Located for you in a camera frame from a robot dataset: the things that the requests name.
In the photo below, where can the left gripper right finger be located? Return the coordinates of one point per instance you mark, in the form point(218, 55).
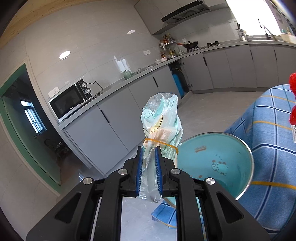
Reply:
point(204, 209)

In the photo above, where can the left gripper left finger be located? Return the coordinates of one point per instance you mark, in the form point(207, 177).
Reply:
point(92, 209)

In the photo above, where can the clear printed plastic bag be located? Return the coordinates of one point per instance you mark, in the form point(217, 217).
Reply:
point(162, 128)

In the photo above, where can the grey lower kitchen cabinets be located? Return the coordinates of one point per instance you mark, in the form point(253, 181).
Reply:
point(106, 129)

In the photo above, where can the grey kitchen cabinets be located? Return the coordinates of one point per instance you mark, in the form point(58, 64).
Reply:
point(106, 129)
point(160, 16)

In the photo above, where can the kitchen sink faucet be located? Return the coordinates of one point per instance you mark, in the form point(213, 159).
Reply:
point(268, 34)

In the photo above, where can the grey upper kitchen cabinets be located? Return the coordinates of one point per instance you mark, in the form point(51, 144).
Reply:
point(160, 16)

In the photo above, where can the blue plaid tablecloth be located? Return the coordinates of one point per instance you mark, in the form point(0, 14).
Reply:
point(266, 129)

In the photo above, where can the teal enamel basin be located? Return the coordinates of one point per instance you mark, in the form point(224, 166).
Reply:
point(221, 156)

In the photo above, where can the black white microwave oven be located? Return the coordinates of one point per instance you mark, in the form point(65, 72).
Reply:
point(67, 102)

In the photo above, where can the blue water filter tank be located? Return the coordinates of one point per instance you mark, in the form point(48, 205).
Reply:
point(179, 85)

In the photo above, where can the gas stove burner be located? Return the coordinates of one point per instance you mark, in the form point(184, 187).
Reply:
point(213, 44)

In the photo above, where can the black wok pan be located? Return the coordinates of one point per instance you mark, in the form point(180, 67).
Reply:
point(189, 46)

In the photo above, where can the spice rack with bottles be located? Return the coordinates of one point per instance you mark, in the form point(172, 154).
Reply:
point(167, 47)

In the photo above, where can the black range hood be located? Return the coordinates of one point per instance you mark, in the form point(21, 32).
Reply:
point(194, 8)

